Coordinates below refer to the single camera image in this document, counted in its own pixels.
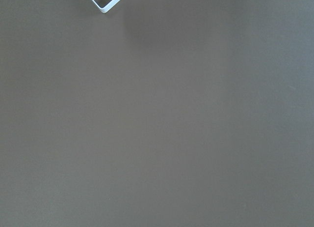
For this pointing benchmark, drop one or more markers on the white dish rack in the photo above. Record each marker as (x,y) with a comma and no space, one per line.
(108,6)

